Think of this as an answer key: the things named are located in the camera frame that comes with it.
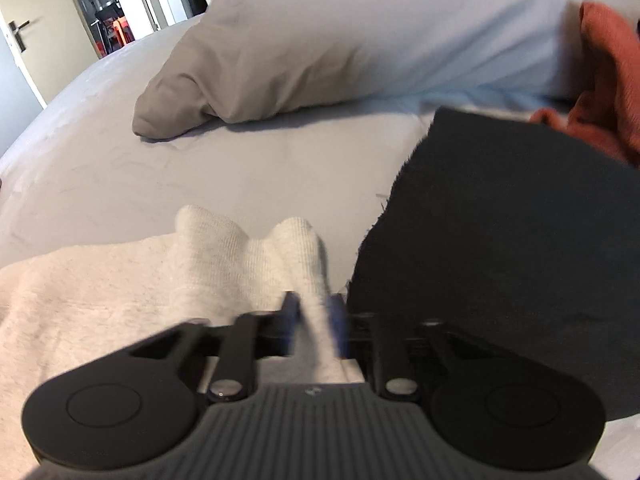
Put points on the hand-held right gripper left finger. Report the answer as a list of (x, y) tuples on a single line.
[(292, 325)]

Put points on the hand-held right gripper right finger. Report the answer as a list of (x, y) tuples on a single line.
[(337, 327)]

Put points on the cream fuzzy sweater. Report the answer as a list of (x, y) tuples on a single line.
[(125, 285)]

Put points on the black folded cloth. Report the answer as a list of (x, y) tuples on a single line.
[(500, 235)]

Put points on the grey pillow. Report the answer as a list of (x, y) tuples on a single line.
[(350, 35)]

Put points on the red stool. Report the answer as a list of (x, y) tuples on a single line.
[(124, 30)]

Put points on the rust red fleece garment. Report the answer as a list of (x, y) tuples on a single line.
[(610, 85)]

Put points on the beige room door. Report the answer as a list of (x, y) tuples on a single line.
[(50, 20)]

